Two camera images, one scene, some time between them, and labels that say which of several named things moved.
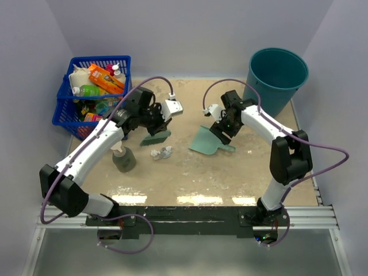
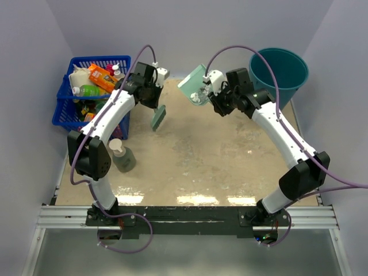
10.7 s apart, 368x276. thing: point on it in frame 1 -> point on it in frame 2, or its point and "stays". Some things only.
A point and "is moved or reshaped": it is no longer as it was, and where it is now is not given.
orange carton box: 104,80 stays
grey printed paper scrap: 165,152 -> 203,91
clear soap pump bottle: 123,158 stays
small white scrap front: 155,154 -> 194,96
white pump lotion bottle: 117,74 stays
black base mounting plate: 190,221 stays
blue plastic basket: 91,88 stays
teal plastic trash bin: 275,75 stays
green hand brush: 159,137 is moved or reshaped
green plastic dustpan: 207,142 -> 192,86
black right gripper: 218,128 -> 216,100
